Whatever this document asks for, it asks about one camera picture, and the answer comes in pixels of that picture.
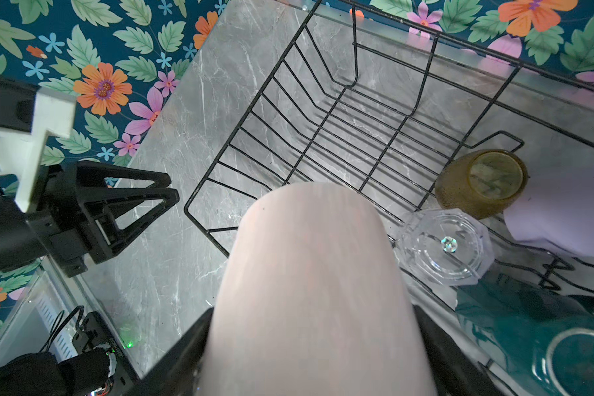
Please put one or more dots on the black wire dish rack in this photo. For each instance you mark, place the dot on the black wire dish rack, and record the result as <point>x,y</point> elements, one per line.
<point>362,105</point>

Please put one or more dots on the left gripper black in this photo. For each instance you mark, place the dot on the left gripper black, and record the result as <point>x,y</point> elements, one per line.
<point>51,227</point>

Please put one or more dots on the amber textured glass cup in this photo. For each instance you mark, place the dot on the amber textured glass cup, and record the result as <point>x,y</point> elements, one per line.
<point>482,184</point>

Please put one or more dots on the clear glass cup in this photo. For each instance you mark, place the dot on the clear glass cup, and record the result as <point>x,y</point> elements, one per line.
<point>444,247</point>

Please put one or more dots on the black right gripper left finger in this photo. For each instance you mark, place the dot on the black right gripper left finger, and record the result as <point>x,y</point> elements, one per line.
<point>176,372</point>

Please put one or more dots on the green mug cream inside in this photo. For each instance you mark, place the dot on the green mug cream inside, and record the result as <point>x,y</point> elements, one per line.
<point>543,340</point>

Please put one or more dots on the lilac plastic cup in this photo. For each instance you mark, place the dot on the lilac plastic cup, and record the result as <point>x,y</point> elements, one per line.
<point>555,212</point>

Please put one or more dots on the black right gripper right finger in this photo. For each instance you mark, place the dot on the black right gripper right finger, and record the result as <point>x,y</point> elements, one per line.
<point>453,372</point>

